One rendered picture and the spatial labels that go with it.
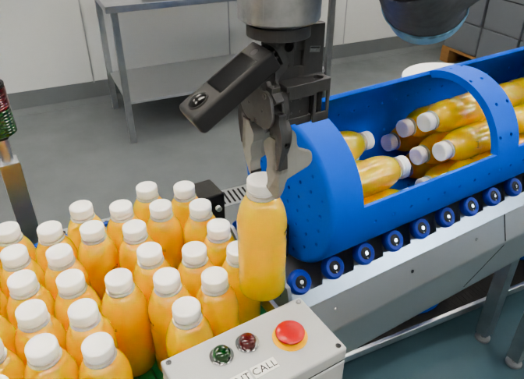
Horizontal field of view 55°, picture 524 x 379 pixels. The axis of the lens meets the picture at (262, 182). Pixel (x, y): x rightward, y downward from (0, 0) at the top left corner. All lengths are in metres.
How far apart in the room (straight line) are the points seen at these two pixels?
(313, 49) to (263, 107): 0.09
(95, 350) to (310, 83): 0.41
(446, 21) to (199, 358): 0.47
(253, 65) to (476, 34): 4.43
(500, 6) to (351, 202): 4.03
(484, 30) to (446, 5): 4.29
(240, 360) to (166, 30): 3.76
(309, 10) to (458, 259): 0.79
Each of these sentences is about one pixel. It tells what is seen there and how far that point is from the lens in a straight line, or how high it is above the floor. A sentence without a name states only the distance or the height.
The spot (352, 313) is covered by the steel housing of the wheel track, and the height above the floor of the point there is 0.85.
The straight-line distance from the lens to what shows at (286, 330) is 0.64.
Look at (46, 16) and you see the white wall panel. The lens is 4.08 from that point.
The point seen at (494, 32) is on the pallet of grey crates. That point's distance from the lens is 4.80.
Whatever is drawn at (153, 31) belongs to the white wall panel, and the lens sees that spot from 4.22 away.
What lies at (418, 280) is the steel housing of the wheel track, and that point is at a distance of 1.12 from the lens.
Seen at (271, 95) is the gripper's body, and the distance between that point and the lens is 0.56.
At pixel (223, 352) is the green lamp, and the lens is 0.62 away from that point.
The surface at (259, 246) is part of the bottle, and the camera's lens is 0.66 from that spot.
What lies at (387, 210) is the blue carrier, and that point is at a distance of 0.89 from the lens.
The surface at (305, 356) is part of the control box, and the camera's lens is 0.63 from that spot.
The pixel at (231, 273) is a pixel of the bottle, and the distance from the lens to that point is 0.79.
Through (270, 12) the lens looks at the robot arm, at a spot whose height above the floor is 1.47.
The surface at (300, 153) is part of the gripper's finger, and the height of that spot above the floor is 1.29.
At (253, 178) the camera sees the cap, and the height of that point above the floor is 1.25.
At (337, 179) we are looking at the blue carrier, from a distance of 0.80.
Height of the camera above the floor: 1.59
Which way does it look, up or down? 32 degrees down
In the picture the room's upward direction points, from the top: straight up
